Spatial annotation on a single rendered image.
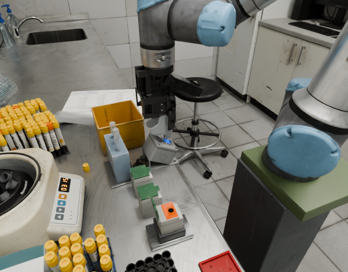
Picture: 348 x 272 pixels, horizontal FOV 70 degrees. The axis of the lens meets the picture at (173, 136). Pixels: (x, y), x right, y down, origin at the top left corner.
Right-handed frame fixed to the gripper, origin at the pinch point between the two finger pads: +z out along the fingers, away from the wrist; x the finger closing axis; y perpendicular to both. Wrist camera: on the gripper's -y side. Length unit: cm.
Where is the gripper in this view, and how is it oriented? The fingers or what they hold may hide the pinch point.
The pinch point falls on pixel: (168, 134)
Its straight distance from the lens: 68.8
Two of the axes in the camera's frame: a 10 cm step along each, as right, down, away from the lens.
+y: -9.3, 2.2, -3.0
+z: 0.0, 8.1, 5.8
